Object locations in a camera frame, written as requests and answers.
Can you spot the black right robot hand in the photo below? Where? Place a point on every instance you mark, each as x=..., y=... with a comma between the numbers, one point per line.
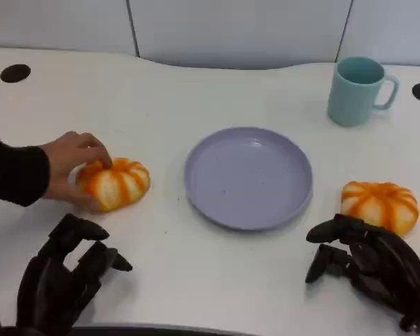
x=388, y=266

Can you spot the person's hand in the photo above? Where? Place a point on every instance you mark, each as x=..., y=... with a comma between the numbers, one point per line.
x=68, y=161

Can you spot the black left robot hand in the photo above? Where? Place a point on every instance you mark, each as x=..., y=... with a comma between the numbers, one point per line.
x=45, y=283

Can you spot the orange white toy bread roll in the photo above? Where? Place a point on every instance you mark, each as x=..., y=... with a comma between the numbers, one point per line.
x=122, y=185
x=378, y=203

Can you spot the grey partition panel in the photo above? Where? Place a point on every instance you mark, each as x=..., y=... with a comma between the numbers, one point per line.
x=238, y=31
x=392, y=28
x=56, y=24

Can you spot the lilac plate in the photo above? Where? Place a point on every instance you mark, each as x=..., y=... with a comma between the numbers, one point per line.
x=248, y=178

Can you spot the pale green mug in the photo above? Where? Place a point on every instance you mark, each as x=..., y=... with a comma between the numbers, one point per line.
x=351, y=101

